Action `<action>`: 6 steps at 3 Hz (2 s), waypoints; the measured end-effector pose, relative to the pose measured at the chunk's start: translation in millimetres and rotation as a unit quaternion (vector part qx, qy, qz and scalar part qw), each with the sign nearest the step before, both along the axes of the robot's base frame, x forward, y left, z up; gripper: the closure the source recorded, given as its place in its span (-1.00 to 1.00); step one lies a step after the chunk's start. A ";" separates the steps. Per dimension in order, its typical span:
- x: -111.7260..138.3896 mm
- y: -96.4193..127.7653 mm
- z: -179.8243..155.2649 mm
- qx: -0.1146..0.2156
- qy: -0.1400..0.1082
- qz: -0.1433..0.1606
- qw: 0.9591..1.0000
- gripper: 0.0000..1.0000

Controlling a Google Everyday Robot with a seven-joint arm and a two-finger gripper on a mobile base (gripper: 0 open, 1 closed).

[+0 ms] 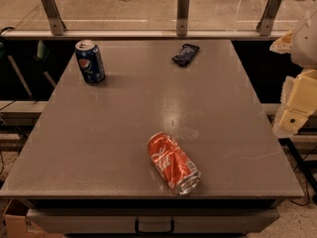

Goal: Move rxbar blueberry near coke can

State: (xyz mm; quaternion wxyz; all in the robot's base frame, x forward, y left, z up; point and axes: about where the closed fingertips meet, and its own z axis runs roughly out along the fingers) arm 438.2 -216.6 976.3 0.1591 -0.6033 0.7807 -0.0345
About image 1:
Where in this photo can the blue pepsi can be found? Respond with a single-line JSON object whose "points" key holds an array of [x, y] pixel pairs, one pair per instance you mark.
{"points": [[90, 61]]}

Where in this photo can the middle metal bracket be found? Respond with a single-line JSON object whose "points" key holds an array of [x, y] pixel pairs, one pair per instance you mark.
{"points": [[182, 17]]}

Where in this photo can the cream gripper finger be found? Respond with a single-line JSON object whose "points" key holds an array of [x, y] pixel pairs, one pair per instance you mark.
{"points": [[283, 44], [298, 101]]}

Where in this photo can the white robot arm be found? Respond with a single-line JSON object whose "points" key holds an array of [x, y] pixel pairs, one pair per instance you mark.
{"points": [[304, 40]]}

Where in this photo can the black drawer handle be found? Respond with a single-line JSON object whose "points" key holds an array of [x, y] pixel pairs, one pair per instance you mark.
{"points": [[154, 226]]}

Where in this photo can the metal railing beam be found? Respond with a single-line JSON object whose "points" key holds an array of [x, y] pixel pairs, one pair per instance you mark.
{"points": [[140, 35]]}

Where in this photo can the metal bracket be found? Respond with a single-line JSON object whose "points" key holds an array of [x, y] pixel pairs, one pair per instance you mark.
{"points": [[265, 25], [182, 17], [56, 24]]}

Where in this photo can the red coke can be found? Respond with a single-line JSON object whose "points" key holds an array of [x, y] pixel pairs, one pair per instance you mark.
{"points": [[173, 164]]}

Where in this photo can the cardboard box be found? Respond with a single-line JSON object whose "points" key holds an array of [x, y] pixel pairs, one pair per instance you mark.
{"points": [[19, 226]]}

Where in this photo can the left metal bracket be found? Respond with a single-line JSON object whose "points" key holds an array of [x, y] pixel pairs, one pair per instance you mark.
{"points": [[56, 24]]}

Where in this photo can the right metal bracket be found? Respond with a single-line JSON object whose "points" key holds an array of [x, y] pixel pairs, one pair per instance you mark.
{"points": [[265, 25]]}

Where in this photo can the grey table drawer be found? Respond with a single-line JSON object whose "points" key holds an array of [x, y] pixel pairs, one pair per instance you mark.
{"points": [[122, 221]]}

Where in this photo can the dark blue rxbar wrapper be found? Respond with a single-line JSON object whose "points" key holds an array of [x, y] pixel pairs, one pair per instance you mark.
{"points": [[186, 55]]}

